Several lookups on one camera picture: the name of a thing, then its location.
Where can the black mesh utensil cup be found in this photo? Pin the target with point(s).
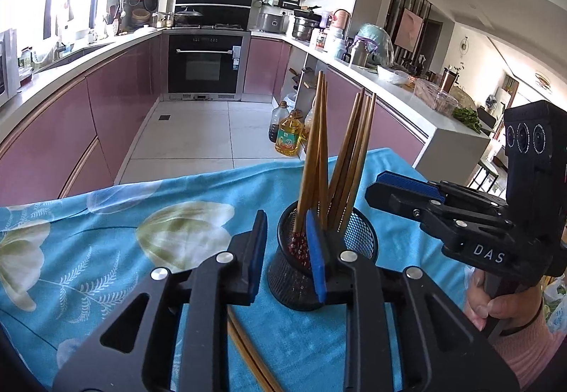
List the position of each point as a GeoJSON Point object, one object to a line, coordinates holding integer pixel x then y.
{"type": "Point", "coordinates": [290, 279]}

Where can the yellow cooking oil bottle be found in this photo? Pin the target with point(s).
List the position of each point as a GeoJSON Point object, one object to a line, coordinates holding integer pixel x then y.
{"type": "Point", "coordinates": [289, 134]}

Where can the dark brown chopstick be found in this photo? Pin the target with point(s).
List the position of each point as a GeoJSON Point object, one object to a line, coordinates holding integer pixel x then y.
{"type": "Point", "coordinates": [356, 162]}

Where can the black wok on stove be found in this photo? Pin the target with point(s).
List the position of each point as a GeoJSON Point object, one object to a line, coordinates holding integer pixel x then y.
{"type": "Point", "coordinates": [187, 16]}

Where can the teal dome food cover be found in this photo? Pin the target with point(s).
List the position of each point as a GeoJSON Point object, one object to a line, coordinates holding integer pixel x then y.
{"type": "Point", "coordinates": [378, 45]}

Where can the white microwave oven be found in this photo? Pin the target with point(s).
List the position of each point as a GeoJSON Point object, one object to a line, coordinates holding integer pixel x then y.
{"type": "Point", "coordinates": [10, 81]}

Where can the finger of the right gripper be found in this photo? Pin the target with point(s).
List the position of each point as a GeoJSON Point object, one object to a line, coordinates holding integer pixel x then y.
{"type": "Point", "coordinates": [402, 196]}

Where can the dark soy sauce bottle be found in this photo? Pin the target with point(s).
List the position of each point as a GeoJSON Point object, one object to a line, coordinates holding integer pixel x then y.
{"type": "Point", "coordinates": [279, 113]}

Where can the black built-in oven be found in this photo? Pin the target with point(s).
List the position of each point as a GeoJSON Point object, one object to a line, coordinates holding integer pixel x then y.
{"type": "Point", "coordinates": [203, 64]}

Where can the pink thermos jug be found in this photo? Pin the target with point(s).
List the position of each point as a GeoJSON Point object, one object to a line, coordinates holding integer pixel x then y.
{"type": "Point", "coordinates": [340, 19]}

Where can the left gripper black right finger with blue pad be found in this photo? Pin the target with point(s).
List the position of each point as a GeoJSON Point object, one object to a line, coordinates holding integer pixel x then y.
{"type": "Point", "coordinates": [400, 324]}

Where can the steel pot on counter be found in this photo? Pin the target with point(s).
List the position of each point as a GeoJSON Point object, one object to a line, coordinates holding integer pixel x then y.
{"type": "Point", "coordinates": [303, 28]}

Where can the wooden chopstick red patterned end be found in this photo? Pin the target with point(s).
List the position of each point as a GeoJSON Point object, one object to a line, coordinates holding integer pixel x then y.
{"type": "Point", "coordinates": [308, 196]}

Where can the silver rice cooker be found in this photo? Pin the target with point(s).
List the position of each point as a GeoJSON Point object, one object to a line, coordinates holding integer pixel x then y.
{"type": "Point", "coordinates": [272, 22]}

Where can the person's right hand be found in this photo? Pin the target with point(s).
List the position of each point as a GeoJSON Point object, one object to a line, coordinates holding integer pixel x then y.
{"type": "Point", "coordinates": [517, 309]}

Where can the black range hood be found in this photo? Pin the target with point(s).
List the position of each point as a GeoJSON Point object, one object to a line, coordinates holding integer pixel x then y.
{"type": "Point", "coordinates": [219, 14]}

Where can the green leafy vegetables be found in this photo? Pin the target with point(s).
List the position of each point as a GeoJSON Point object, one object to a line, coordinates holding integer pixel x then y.
{"type": "Point", "coordinates": [469, 117]}

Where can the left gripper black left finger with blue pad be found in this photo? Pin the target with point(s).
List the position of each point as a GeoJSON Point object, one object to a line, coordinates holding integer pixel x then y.
{"type": "Point", "coordinates": [173, 327]}

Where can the black tracking camera box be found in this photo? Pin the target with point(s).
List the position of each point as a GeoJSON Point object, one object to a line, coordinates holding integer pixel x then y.
{"type": "Point", "coordinates": [535, 144]}

